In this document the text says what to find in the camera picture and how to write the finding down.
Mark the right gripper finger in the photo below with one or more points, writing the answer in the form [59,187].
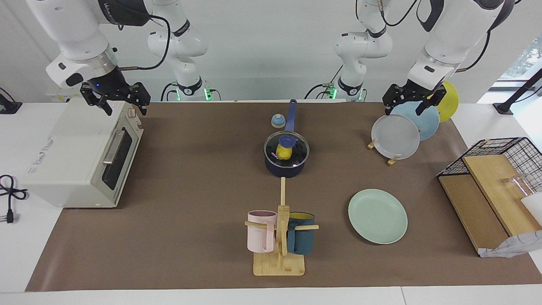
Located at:
[142,95]
[95,97]

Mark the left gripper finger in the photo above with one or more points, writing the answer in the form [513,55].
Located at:
[434,96]
[394,97]

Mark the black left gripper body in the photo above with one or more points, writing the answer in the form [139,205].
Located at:
[415,93]

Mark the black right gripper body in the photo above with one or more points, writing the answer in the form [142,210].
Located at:
[108,87]

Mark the glass lid with blue knob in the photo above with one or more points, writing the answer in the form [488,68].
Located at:
[300,150]

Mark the yellow potato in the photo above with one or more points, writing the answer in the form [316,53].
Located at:
[283,153]

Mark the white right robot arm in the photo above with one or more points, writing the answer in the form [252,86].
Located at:
[76,29]

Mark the yellow plate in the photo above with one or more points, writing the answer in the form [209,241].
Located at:
[451,103]

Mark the light blue plate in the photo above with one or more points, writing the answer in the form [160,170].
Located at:
[428,123]

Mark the grey plate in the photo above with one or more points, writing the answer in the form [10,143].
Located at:
[394,137]

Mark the wooden plate rack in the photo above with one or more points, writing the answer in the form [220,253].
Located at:
[394,160]

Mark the light green plate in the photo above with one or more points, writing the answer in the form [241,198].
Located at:
[377,217]

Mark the white toaster oven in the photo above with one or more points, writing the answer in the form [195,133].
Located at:
[67,161]

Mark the brown table mat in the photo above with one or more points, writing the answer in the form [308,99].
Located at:
[190,169]

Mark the light wooden cutting board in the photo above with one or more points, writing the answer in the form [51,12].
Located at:
[495,190]

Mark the dark wooden board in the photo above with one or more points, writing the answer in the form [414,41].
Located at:
[470,207]

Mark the small blue bell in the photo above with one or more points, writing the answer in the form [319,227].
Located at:
[278,122]

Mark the clear glass jug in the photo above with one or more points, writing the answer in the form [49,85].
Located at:
[525,182]

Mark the teal mug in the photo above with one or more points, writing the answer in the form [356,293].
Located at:
[302,241]

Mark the white checked cloth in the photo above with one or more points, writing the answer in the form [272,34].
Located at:
[516,245]

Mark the pink mug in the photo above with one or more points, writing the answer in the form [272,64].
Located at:
[258,237]

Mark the wooden mug tree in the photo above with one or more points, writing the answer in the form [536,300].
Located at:
[279,264]

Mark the black clamp mount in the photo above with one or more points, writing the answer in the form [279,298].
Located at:
[8,106]

